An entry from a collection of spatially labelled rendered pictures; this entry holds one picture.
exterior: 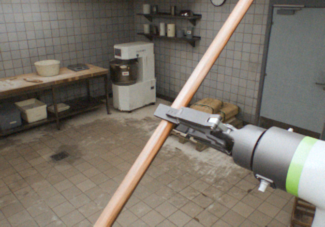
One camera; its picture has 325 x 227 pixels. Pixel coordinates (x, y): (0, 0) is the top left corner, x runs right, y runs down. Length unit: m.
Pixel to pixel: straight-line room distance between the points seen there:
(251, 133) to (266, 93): 4.51
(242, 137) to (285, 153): 0.07
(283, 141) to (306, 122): 4.41
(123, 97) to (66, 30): 1.68
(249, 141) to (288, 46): 4.28
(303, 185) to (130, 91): 5.30
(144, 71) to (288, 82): 2.69
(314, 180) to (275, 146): 0.07
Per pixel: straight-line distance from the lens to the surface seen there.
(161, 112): 0.61
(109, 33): 6.52
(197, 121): 0.51
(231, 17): 0.73
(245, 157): 0.49
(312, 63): 4.65
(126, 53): 5.53
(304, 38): 4.64
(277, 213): 3.55
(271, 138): 0.47
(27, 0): 5.71
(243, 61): 5.13
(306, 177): 0.45
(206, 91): 5.69
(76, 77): 5.23
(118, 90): 5.66
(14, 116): 5.14
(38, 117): 5.29
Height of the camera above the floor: 2.20
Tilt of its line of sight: 21 degrees down
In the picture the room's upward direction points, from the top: straight up
